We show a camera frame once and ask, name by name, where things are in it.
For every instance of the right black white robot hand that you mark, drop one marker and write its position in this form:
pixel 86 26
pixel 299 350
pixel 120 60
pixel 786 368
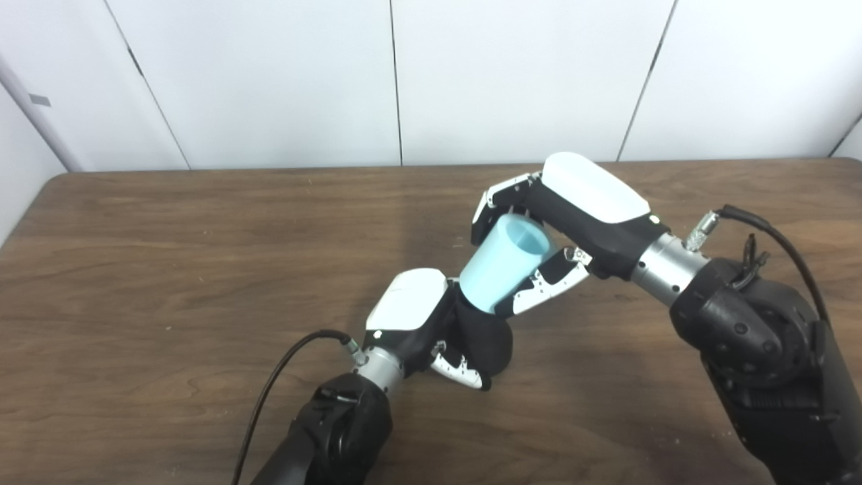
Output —
pixel 592 195

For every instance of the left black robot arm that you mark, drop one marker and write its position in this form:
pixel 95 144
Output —
pixel 337 431

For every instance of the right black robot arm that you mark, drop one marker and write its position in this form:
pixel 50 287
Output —
pixel 761 350

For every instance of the black flared nozzle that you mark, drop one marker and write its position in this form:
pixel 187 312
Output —
pixel 485 340

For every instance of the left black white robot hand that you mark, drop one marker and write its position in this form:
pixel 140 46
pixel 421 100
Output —
pixel 407 300

